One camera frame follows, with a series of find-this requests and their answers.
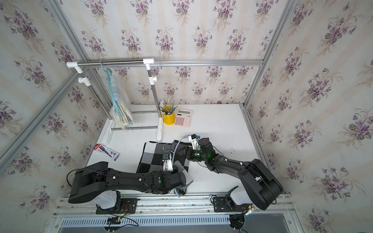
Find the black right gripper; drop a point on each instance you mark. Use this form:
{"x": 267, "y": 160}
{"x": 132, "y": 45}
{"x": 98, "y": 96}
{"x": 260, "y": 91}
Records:
{"x": 186, "y": 149}

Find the black white checkered scarf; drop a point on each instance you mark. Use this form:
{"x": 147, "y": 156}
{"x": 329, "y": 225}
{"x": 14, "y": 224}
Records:
{"x": 152, "y": 158}

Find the blue cream plaid scarf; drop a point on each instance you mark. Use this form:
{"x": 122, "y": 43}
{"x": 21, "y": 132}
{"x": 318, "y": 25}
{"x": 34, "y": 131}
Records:
{"x": 125, "y": 118}

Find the teal plastic hanger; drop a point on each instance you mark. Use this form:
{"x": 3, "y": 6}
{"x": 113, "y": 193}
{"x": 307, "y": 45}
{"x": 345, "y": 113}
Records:
{"x": 109, "y": 79}

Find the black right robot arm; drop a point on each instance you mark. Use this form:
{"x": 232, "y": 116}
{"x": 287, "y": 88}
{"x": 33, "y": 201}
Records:
{"x": 261, "y": 186}

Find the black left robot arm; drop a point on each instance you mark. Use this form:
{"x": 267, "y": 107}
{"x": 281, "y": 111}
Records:
{"x": 93, "y": 180}

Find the yellow pencil cup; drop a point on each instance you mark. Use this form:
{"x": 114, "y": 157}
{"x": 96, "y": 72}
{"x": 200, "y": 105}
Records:
{"x": 169, "y": 119}

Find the pink calculator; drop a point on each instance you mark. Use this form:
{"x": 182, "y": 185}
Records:
{"x": 183, "y": 117}

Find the bundle of pencils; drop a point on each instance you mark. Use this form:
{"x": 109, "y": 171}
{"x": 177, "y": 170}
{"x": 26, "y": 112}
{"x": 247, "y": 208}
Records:
{"x": 167, "y": 108}

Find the red blue white packet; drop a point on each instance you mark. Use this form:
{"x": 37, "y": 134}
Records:
{"x": 105, "y": 151}

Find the white metal clothes rack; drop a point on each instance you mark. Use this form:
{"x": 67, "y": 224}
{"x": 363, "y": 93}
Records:
{"x": 146, "y": 62}

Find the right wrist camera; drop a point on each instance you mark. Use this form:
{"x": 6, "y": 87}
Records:
{"x": 194, "y": 140}

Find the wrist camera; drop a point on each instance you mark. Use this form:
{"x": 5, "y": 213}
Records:
{"x": 167, "y": 164}
{"x": 194, "y": 140}

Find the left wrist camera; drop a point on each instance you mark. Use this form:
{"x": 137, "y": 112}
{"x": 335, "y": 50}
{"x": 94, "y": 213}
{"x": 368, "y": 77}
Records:
{"x": 167, "y": 164}

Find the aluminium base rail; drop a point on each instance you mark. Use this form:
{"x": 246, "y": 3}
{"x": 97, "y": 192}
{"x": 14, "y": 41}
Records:
{"x": 193, "y": 213}

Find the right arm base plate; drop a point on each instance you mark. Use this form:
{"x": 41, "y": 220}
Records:
{"x": 236, "y": 200}

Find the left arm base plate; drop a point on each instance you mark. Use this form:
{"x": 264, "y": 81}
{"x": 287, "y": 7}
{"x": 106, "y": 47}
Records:
{"x": 111, "y": 202}

